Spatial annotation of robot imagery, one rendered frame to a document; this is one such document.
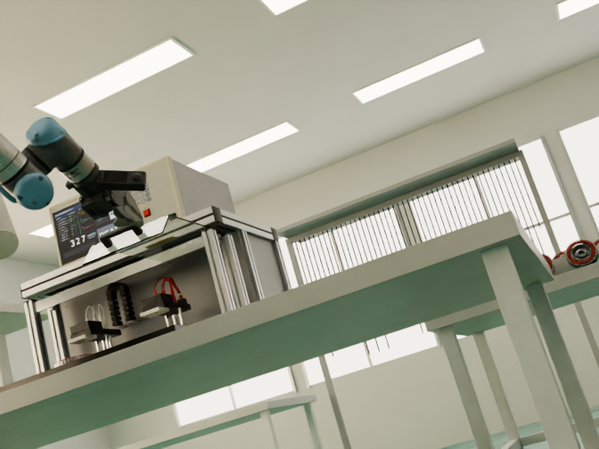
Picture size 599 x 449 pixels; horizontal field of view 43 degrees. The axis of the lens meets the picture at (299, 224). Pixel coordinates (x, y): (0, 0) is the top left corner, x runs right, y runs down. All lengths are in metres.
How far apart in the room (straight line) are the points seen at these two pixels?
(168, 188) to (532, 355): 1.17
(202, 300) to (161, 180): 0.37
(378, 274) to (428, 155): 7.07
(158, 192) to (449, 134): 6.56
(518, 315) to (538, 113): 7.06
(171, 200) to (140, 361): 0.62
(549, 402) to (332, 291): 0.46
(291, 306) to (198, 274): 0.73
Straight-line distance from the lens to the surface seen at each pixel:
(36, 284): 2.44
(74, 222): 2.41
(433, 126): 8.66
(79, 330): 2.25
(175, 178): 2.25
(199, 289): 2.29
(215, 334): 1.68
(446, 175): 5.50
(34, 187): 1.61
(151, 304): 2.12
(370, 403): 8.51
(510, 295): 1.53
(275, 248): 2.48
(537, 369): 1.52
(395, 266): 1.54
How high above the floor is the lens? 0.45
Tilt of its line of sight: 15 degrees up
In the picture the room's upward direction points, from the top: 16 degrees counter-clockwise
